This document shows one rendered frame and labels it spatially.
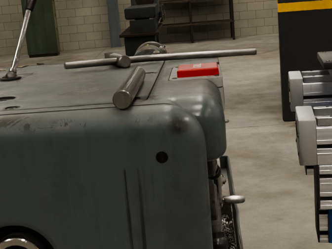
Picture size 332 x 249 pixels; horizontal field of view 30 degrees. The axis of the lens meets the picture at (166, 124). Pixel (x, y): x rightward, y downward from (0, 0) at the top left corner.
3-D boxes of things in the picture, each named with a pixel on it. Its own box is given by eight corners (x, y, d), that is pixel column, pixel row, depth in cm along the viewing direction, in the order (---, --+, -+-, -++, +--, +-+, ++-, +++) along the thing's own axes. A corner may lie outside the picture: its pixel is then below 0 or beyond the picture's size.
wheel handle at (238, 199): (245, 204, 199) (245, 196, 199) (221, 205, 200) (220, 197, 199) (245, 201, 202) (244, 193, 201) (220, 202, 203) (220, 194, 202)
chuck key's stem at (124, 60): (103, 62, 116) (119, 68, 105) (102, 51, 115) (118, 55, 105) (114, 61, 116) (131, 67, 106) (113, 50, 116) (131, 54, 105)
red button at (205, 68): (219, 81, 89) (218, 66, 88) (177, 84, 89) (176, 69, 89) (218, 74, 95) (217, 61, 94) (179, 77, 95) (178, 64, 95)
